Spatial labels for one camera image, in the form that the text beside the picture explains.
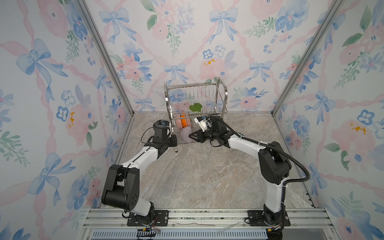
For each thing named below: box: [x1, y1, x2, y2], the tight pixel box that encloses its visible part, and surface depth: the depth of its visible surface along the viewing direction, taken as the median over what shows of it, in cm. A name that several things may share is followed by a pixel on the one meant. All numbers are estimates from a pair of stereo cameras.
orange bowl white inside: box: [181, 113, 188, 128], surface depth 99 cm
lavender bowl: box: [180, 126, 192, 144], surface depth 94 cm
